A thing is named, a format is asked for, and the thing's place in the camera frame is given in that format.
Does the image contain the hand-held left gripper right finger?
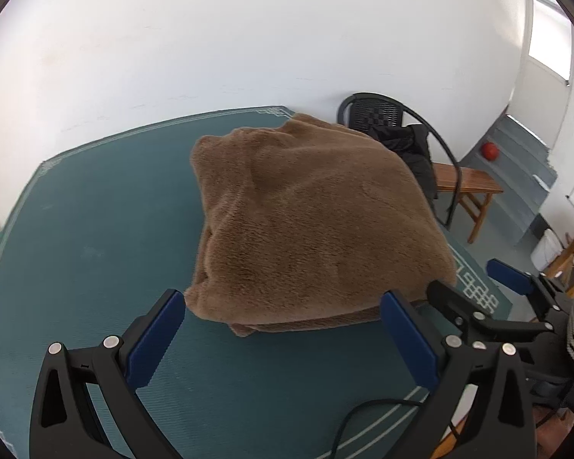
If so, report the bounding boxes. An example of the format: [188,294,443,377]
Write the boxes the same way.
[380,289,537,459]

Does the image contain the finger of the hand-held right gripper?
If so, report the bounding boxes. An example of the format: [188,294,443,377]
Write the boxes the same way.
[426,280,556,345]
[486,258,574,314]

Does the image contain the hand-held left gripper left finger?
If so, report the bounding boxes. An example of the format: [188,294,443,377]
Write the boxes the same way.
[29,288,187,459]

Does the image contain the brown fleece garment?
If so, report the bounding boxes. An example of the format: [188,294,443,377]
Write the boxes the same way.
[184,112,458,339]

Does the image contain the white bucket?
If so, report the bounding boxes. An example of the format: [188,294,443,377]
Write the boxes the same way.
[530,228,563,273]

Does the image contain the wooden stool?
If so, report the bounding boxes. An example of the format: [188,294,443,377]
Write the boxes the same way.
[543,232,574,283]

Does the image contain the wooden bench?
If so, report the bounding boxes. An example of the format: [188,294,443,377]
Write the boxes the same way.
[430,161,504,244]

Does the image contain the grey stairs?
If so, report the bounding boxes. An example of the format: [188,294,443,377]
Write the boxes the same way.
[459,114,560,249]

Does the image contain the teal mat with white border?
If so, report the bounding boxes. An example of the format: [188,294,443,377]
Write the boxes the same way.
[0,105,512,459]

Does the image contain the black jacket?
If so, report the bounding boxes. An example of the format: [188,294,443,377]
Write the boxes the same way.
[366,123,438,202]

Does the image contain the black mesh chair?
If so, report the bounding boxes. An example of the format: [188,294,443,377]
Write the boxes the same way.
[337,92,462,228]

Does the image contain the white-framed window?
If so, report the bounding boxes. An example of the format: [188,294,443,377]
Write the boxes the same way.
[526,0,574,87]

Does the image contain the black cable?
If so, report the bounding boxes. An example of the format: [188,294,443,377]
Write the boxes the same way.
[330,398,429,459]

